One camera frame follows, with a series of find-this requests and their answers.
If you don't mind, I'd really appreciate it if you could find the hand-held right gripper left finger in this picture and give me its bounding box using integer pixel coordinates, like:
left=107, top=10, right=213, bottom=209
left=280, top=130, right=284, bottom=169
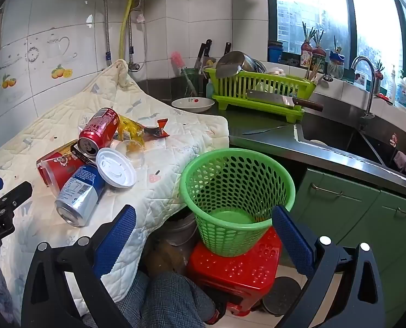
left=21, top=205, right=137, bottom=328

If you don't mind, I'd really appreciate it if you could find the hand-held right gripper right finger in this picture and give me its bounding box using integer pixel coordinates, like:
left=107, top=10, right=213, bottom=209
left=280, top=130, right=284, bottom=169
left=272, top=205, right=385, bottom=328

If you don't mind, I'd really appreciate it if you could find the red printed paper cup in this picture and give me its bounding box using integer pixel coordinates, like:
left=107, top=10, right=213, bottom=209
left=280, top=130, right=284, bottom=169
left=36, top=140, right=87, bottom=197

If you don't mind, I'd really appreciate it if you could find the blue soda can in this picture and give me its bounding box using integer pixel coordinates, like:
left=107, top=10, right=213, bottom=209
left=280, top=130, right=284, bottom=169
left=54, top=163, right=106, bottom=228

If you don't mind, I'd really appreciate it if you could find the white plastic lid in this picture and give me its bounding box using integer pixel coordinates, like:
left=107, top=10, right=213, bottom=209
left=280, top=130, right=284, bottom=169
left=96, top=148, right=137, bottom=188

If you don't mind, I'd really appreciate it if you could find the dark striped wrapper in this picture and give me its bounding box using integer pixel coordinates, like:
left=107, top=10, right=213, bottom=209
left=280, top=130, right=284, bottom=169
left=70, top=142, right=97, bottom=165

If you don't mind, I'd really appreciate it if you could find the clear plastic cup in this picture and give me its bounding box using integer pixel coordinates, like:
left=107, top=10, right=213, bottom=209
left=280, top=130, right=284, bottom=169
left=116, top=139, right=145, bottom=165

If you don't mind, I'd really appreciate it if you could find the green plastic basket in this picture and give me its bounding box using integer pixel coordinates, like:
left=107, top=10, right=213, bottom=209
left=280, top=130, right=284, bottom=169
left=180, top=148, right=296, bottom=258

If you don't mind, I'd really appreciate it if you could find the red soda can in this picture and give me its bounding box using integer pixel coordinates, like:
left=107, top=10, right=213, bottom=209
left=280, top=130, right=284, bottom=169
left=78, top=107, right=120, bottom=158

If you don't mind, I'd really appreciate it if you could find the yellow snack wrapper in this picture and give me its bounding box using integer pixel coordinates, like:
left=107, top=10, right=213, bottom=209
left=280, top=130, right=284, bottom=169
left=116, top=115, right=150, bottom=153

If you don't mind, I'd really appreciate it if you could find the red foil wrapper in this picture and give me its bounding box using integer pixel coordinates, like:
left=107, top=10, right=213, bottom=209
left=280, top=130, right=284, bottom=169
left=143, top=119, right=170, bottom=141

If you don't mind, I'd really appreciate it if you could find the brown bag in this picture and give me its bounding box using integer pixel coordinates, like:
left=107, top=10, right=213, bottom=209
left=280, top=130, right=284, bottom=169
left=145, top=242, right=190, bottom=274

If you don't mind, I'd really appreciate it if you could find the green cabinet door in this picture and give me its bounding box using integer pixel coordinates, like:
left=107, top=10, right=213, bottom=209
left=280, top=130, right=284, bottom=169
left=293, top=167, right=383, bottom=247
left=360, top=191, right=406, bottom=315

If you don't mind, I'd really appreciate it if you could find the grey round lid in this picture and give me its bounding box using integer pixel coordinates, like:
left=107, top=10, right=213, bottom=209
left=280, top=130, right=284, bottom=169
left=262, top=277, right=304, bottom=317

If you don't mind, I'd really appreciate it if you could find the red plastic stool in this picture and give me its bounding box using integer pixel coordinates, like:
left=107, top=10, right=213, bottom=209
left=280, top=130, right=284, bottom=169
left=186, top=227, right=283, bottom=317

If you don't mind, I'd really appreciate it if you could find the person's plaid trouser leg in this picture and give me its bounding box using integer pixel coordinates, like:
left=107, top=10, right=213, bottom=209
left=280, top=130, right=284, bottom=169
left=87, top=270, right=224, bottom=328

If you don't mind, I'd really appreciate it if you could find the cream quilted blanket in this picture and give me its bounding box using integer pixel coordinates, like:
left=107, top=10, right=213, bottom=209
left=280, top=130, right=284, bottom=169
left=0, top=59, right=230, bottom=317

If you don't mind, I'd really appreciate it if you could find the small steel knife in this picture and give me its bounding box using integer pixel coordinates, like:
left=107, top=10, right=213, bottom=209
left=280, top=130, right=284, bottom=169
left=242, top=125, right=292, bottom=135

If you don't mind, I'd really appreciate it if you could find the steel sink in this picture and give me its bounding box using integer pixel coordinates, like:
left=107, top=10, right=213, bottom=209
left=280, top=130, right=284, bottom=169
left=293, top=111, right=406, bottom=192

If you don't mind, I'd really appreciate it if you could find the steel cleaver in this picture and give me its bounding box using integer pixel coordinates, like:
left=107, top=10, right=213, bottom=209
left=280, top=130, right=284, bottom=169
left=245, top=89, right=324, bottom=112

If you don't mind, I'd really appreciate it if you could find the green dish rack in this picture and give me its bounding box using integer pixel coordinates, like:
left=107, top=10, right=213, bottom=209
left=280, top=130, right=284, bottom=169
left=205, top=68, right=318, bottom=124

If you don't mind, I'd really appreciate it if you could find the white ceramic bowl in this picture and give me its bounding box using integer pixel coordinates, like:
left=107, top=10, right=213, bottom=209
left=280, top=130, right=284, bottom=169
left=171, top=97, right=216, bottom=113

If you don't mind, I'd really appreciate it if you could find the bundle of chopsticks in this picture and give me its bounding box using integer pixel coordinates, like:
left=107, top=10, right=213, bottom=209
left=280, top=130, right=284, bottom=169
left=305, top=63, right=321, bottom=81

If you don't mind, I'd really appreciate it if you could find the steel faucet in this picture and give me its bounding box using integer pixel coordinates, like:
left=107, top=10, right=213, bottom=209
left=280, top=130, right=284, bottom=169
left=351, top=55, right=377, bottom=128

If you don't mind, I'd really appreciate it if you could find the steel bowl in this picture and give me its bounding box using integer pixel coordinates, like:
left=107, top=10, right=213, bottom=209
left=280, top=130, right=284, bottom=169
left=242, top=56, right=268, bottom=74

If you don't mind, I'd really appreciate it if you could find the green glass jar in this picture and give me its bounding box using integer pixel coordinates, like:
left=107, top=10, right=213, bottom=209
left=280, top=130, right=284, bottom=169
left=180, top=68, right=200, bottom=98

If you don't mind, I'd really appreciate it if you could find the sprouting onion in jar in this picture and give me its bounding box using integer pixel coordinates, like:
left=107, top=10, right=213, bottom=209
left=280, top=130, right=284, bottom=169
left=311, top=29, right=327, bottom=72
left=327, top=36, right=346, bottom=80
left=374, top=60, right=385, bottom=93
left=300, top=22, right=314, bottom=69

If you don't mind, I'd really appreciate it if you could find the white detergent jug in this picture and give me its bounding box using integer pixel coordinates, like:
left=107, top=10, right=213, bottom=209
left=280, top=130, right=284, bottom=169
left=395, top=71, right=406, bottom=110

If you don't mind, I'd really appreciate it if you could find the steel pot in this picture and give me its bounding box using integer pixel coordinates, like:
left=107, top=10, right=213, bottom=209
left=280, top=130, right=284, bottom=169
left=215, top=51, right=248, bottom=79

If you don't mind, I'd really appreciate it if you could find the blue plastic container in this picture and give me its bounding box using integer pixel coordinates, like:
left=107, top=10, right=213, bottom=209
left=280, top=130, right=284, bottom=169
left=268, top=40, right=285, bottom=64

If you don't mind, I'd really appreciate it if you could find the pink bottle brush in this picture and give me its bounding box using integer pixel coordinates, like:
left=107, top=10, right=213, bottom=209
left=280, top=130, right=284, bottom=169
left=170, top=51, right=198, bottom=96

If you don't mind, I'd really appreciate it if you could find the green framed window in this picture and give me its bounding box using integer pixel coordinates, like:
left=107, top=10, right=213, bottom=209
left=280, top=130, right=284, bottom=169
left=266, top=0, right=406, bottom=86

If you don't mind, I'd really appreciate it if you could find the metal hose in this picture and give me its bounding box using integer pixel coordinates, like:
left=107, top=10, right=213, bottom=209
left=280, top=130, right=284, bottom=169
left=99, top=0, right=112, bottom=66
left=128, top=0, right=145, bottom=72

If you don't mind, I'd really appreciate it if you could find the yellow hose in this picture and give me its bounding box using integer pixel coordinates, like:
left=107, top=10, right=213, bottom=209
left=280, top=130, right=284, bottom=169
left=118, top=0, right=135, bottom=61

